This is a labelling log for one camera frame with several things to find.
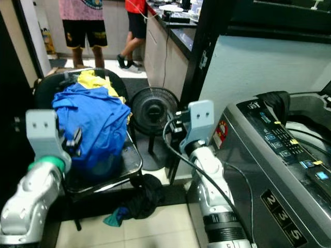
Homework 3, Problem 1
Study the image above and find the thin black power cord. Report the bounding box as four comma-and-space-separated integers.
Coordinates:
163, 26, 171, 89

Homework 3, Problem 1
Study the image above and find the black door frame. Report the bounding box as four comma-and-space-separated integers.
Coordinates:
173, 0, 236, 179

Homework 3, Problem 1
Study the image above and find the black chair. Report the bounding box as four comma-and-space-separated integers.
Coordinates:
33, 68, 143, 230

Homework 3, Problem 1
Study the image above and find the dark clothes pile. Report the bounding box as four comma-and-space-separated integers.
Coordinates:
102, 174, 165, 227

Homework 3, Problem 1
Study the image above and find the yellow bottle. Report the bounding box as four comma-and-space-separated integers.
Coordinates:
42, 28, 56, 56

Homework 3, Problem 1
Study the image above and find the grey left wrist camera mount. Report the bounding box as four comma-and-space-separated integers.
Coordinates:
26, 110, 65, 158

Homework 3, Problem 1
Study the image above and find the dark window frame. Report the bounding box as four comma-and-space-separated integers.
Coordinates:
228, 0, 331, 44

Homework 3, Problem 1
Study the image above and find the beige kitchen counter cabinet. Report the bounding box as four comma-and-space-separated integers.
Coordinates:
144, 0, 205, 96

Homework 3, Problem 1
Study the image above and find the person in pink shirt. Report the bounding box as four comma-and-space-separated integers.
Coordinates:
58, 0, 108, 69

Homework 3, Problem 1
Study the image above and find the grey washing machine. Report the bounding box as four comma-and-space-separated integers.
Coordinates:
208, 90, 331, 248

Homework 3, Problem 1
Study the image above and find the black stove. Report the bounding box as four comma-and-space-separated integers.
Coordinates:
160, 10, 197, 26

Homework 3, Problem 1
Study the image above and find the black floor fan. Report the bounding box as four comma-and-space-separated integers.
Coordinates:
129, 87, 180, 171

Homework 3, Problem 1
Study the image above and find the white plate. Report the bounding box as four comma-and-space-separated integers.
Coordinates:
158, 4, 184, 12

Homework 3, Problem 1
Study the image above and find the blue shirt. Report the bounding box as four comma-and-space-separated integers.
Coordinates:
52, 83, 131, 171

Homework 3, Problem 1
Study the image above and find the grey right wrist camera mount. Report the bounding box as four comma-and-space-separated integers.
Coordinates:
178, 100, 215, 150

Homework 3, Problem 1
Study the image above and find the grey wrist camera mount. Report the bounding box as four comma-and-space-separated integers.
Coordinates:
178, 100, 215, 150
26, 110, 65, 158

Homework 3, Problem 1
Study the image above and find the yellow shirt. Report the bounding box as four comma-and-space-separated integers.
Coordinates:
75, 70, 119, 99

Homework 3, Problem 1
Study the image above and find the person in red shirt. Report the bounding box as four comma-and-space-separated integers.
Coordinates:
116, 0, 148, 73

